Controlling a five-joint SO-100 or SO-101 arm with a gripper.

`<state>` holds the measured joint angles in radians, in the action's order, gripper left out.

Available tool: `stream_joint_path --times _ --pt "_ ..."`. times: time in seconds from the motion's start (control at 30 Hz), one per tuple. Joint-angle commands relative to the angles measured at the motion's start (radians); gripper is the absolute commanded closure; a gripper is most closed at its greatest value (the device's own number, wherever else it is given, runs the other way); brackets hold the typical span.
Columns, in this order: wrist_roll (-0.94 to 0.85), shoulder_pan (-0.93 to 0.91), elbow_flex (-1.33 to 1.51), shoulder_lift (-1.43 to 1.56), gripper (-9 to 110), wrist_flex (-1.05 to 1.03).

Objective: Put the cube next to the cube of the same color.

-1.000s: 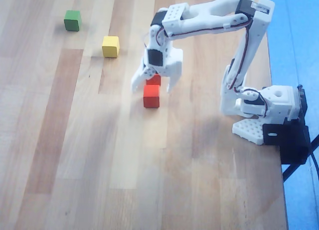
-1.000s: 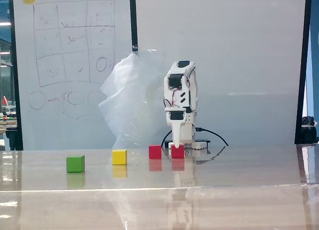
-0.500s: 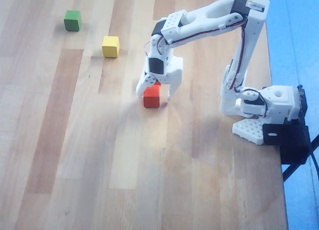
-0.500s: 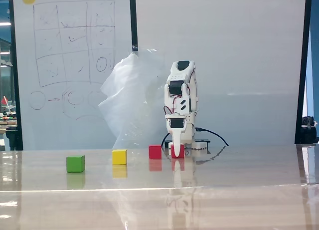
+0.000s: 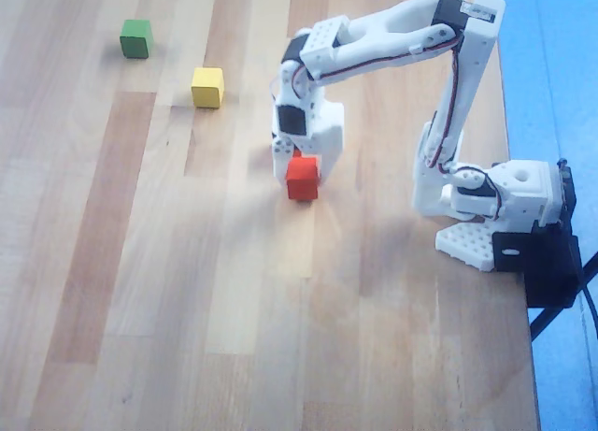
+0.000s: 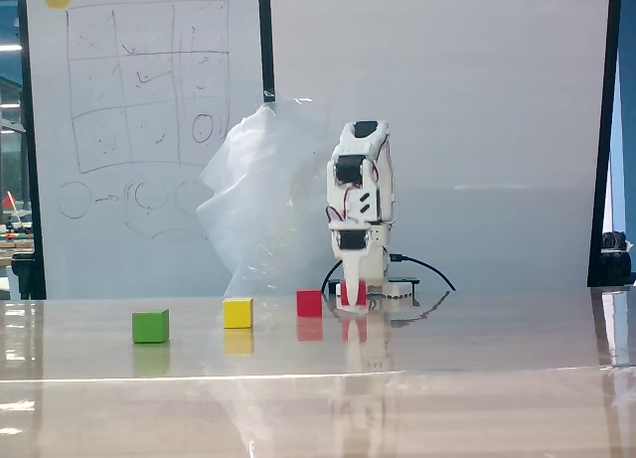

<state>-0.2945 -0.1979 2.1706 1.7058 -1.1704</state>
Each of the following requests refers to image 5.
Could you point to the green cube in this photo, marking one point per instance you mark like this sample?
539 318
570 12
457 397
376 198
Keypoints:
135 40

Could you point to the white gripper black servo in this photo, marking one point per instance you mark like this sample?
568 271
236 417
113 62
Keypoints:
283 154

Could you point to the black table clamp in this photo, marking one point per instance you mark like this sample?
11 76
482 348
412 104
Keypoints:
551 272

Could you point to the red cube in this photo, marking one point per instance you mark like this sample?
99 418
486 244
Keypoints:
303 181

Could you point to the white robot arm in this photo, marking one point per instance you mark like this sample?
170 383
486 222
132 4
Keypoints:
397 22

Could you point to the yellow cube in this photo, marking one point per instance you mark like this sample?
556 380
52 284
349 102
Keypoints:
208 90

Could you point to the white perforated base plate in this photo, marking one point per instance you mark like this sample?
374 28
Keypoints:
467 244

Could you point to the black table brace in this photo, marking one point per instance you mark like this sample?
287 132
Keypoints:
551 316

